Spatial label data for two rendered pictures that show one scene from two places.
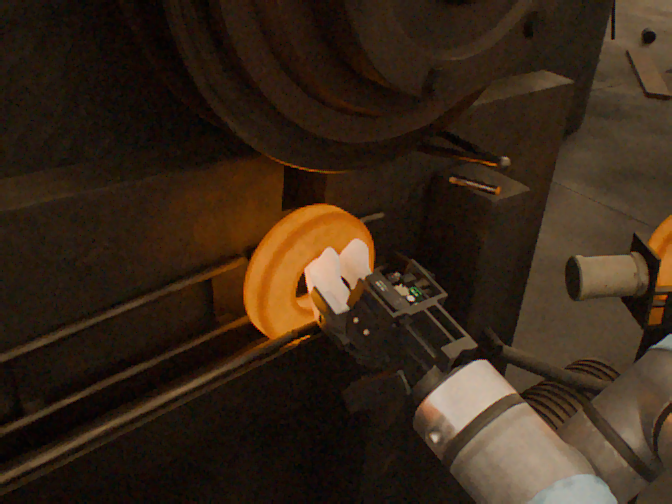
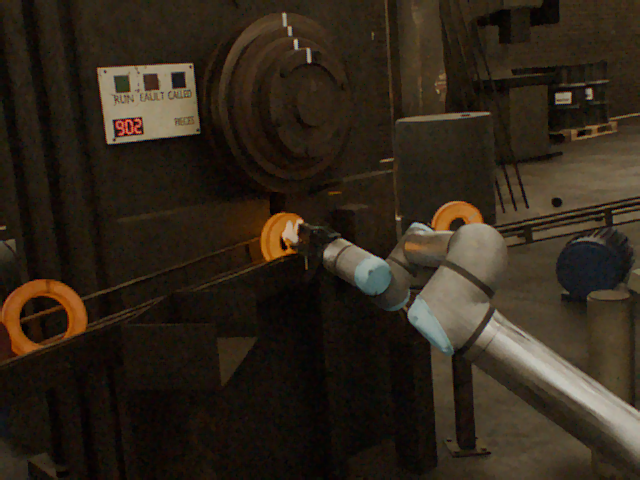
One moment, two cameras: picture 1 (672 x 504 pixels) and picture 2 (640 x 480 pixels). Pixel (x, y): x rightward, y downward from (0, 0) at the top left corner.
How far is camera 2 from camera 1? 157 cm
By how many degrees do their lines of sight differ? 18
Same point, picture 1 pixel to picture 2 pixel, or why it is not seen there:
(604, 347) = not seen: hidden behind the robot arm
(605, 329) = not seen: hidden behind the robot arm
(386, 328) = (309, 235)
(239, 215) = (255, 220)
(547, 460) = (362, 254)
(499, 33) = (328, 136)
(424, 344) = (322, 237)
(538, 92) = (374, 175)
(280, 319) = (275, 253)
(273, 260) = (269, 229)
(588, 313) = not seen: hidden behind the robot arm
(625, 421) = (397, 253)
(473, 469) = (341, 265)
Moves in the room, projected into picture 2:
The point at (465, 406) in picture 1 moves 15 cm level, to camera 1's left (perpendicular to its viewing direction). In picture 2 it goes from (336, 248) to (278, 252)
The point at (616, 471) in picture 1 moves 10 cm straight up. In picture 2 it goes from (397, 270) to (395, 231)
